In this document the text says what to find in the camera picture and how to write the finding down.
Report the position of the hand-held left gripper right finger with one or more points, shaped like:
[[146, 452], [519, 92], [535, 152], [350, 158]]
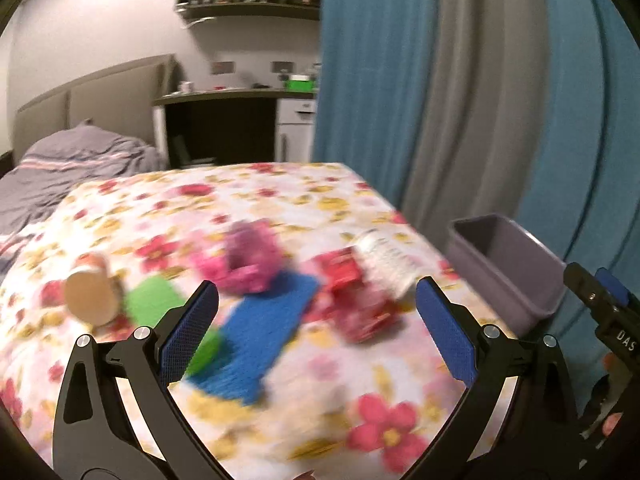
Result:
[[445, 330]]

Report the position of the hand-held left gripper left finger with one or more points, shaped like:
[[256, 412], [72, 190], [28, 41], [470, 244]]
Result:
[[192, 330]]

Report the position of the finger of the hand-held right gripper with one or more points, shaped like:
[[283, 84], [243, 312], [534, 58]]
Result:
[[585, 290], [612, 285]]

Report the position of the green scrub pad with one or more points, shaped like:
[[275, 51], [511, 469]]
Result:
[[150, 300]]

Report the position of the blue scrub pad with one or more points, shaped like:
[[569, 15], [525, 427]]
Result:
[[265, 330]]

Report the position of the red clear wrapper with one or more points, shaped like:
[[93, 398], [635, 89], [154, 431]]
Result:
[[365, 317]]

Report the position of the grey plastic bin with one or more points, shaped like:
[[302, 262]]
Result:
[[505, 270]]

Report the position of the checked paper cup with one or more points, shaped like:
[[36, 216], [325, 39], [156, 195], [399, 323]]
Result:
[[90, 292], [387, 262]]

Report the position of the pink cloth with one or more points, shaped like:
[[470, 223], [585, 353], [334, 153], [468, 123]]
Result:
[[250, 252]]

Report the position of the red foil wrapper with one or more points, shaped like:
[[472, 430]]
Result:
[[337, 272]]

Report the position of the person's right hand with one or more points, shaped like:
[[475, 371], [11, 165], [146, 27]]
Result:
[[612, 362]]

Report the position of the floral tablecloth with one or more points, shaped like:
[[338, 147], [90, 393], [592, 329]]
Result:
[[300, 425]]

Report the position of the blue curtain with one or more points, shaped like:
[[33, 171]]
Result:
[[590, 135], [370, 85]]

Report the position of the dark desk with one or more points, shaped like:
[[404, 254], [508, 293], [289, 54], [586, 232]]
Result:
[[220, 130]]

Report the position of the grey striped duvet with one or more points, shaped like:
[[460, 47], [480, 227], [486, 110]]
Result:
[[75, 165]]

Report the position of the grey curtain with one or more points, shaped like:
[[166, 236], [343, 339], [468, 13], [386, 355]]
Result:
[[475, 110]]

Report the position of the white drawer cabinet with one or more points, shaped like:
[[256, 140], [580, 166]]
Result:
[[295, 130]]

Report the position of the small white jar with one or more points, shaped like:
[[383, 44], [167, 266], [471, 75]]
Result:
[[186, 86]]

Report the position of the grey padded headboard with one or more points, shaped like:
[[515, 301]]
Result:
[[110, 100]]

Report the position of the green box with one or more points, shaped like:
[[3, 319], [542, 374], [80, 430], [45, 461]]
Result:
[[301, 83]]

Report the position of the grey wall socket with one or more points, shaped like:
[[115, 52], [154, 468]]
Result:
[[222, 67], [281, 67]]

